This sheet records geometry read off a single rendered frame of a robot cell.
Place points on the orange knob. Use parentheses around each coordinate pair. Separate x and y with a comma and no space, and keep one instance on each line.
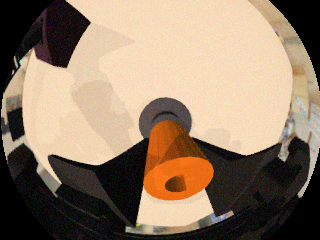
(175,168)

